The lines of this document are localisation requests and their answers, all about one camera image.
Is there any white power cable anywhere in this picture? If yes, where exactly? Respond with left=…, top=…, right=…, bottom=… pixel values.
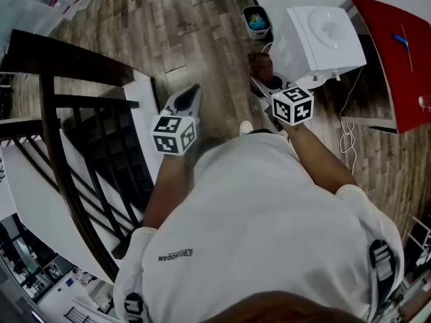
left=337, top=65, right=367, bottom=176

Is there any white water dispenser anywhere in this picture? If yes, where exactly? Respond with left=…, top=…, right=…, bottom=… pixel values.
left=268, top=5, right=368, bottom=90

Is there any black and grey harness strap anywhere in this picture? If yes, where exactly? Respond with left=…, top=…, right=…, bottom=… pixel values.
left=368, top=240, right=394, bottom=283
left=123, top=292, right=145, bottom=323

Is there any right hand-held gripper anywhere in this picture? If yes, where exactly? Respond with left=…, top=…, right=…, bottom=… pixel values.
left=250, top=75, right=315, bottom=127

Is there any person's right forearm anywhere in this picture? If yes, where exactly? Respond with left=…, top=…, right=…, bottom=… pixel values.
left=285, top=123, right=358, bottom=195

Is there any person's left forearm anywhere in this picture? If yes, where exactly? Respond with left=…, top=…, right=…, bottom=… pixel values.
left=142, top=152, right=200, bottom=231

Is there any person's white t-shirt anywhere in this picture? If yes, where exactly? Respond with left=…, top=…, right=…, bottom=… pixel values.
left=112, top=133, right=405, bottom=323

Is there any dark wooden stair railing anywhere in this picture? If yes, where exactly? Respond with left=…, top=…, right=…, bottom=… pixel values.
left=0, top=28, right=141, bottom=286

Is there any red table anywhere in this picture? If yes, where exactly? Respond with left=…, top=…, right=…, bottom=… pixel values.
left=337, top=0, right=431, bottom=136

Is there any white trash bin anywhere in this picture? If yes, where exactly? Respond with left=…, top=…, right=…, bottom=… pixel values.
left=241, top=5, right=273, bottom=41

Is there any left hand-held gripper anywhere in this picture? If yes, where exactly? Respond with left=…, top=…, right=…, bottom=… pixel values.
left=150, top=83, right=203, bottom=156

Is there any thin orange stick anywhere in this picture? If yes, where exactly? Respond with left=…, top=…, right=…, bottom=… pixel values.
left=399, top=23, right=414, bottom=73

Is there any brown cloth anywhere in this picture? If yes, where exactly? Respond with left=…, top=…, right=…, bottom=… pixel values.
left=247, top=51, right=274, bottom=84

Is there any blue pen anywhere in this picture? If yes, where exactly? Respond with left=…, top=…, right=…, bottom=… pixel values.
left=391, top=32, right=411, bottom=52

